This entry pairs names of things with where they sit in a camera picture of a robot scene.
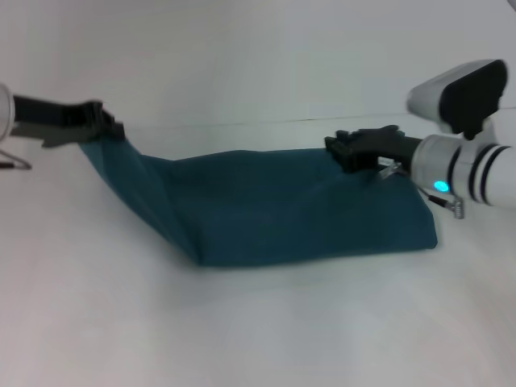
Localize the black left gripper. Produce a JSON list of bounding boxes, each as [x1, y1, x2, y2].
[[9, 94, 127, 149]]

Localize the dark left arm cable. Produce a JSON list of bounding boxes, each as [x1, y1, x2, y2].
[[0, 148, 33, 171]]

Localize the blue t-shirt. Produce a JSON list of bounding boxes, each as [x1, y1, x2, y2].
[[77, 135, 439, 268]]

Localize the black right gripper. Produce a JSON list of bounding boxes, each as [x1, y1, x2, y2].
[[324, 125, 425, 175]]

